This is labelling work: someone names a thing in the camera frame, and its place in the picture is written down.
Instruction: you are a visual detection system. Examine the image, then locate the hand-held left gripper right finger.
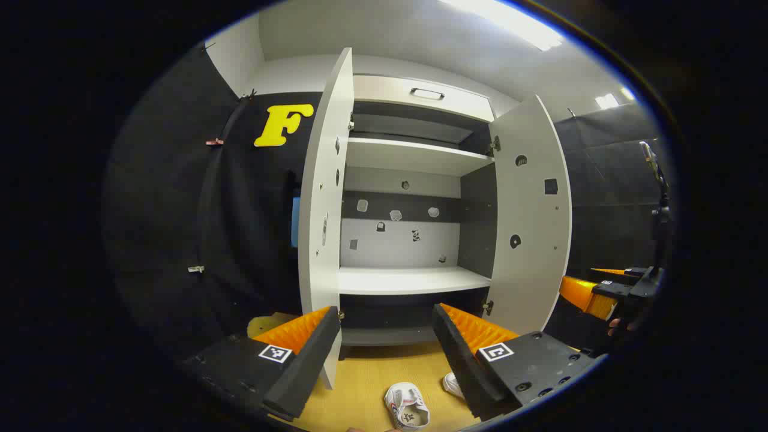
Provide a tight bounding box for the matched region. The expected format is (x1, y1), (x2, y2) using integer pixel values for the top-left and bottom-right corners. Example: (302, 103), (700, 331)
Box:
(432, 303), (607, 421)

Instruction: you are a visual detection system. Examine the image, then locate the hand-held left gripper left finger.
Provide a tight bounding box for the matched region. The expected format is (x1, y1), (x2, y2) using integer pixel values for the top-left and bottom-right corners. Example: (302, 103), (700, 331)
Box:
(183, 306), (343, 421)

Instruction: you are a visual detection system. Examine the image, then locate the white shoe cabinet door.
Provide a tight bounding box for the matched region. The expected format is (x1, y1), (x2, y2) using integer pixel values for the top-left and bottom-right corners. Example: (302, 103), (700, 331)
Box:
(298, 48), (355, 391)
(489, 94), (572, 337)

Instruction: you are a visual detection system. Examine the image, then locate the white shoe cabinet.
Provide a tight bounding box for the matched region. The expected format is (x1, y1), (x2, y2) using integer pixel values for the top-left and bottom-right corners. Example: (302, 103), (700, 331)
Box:
(339, 74), (499, 361)

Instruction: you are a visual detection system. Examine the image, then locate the white cabinet drawer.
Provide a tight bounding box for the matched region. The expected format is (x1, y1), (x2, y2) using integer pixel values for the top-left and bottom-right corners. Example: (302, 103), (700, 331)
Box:
(353, 75), (496, 122)

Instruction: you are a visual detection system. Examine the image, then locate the long ceiling light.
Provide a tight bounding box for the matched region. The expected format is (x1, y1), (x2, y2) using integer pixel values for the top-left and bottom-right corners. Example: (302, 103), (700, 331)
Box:
(441, 0), (565, 52)

